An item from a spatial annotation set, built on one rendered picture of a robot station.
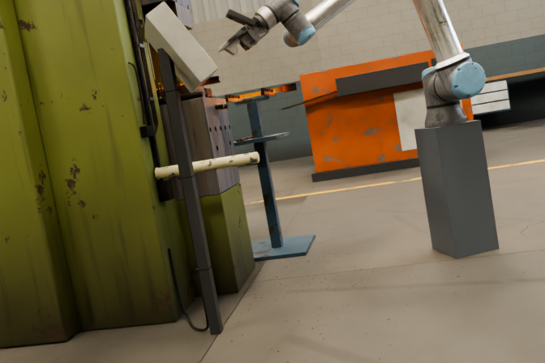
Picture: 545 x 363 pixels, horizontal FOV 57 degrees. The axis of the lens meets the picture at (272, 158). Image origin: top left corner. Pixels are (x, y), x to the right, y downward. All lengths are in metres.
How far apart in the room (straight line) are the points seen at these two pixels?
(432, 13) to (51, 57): 1.58
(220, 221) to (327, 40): 7.84
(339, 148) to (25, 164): 4.12
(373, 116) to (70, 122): 4.08
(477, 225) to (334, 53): 7.69
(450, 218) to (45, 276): 1.75
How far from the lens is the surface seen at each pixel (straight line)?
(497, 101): 9.25
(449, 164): 2.36
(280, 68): 9.96
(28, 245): 2.29
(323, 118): 5.76
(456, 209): 2.40
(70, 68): 2.22
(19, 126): 2.23
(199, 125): 2.29
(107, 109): 2.14
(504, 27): 10.20
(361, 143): 5.76
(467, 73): 2.23
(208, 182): 2.30
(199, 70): 1.72
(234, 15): 2.03
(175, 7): 2.40
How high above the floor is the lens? 0.74
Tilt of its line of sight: 4 degrees down
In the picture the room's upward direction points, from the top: 10 degrees counter-clockwise
